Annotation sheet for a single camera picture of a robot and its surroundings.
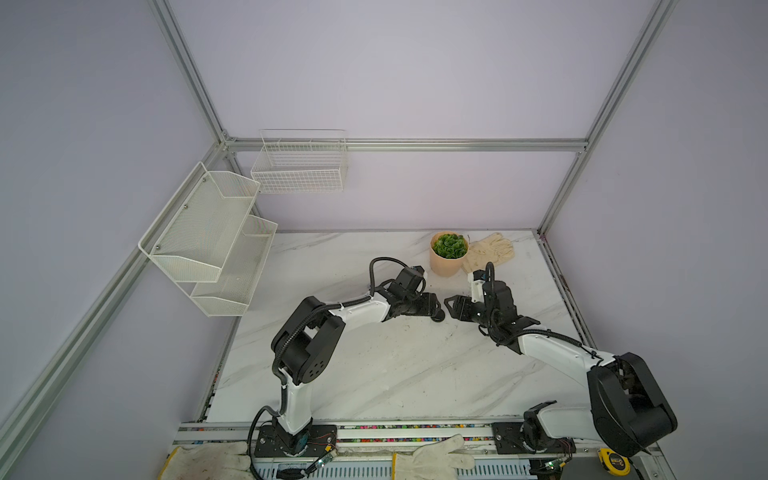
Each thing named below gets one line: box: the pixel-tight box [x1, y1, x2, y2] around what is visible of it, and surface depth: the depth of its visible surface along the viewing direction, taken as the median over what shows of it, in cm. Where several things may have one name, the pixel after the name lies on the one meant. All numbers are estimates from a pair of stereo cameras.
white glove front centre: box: [396, 434, 475, 480], surface depth 72 cm
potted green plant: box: [429, 231, 469, 277], surface depth 104 cm
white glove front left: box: [158, 442, 256, 480], surface depth 72 cm
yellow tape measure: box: [598, 448, 631, 477], surface depth 70 cm
